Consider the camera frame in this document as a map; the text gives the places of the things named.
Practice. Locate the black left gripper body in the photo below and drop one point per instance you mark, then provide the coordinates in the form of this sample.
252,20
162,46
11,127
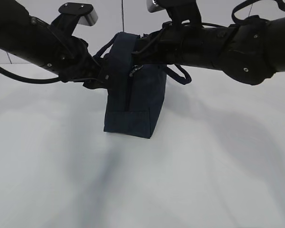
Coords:
86,69

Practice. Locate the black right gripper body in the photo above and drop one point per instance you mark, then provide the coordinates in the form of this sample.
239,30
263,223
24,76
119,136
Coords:
158,48

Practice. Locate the dark navy fabric lunch bag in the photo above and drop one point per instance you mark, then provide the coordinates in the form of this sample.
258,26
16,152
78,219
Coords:
135,92

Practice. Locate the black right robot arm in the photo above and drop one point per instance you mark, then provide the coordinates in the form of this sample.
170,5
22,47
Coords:
248,53

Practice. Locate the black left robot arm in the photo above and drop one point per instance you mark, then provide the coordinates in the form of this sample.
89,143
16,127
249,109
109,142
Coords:
52,47

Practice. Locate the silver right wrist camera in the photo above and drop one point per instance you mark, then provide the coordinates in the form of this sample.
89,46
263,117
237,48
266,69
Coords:
178,10

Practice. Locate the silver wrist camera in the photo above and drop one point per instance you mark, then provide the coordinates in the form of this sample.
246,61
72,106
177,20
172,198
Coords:
178,10
72,14

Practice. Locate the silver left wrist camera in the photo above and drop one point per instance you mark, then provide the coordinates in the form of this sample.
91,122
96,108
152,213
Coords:
72,14

